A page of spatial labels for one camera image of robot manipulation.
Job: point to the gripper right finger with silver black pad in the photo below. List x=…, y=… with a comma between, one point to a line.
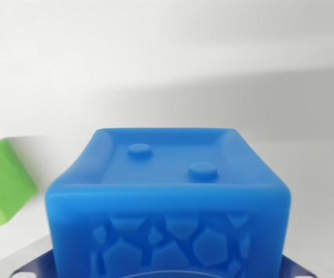
x=296, y=269

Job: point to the gripper left finger with silver black pad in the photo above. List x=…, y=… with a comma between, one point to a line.
x=35, y=262

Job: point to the blue silicone toy cube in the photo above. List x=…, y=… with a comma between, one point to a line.
x=167, y=202

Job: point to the green silicone toy cube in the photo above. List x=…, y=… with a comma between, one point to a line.
x=1, y=188

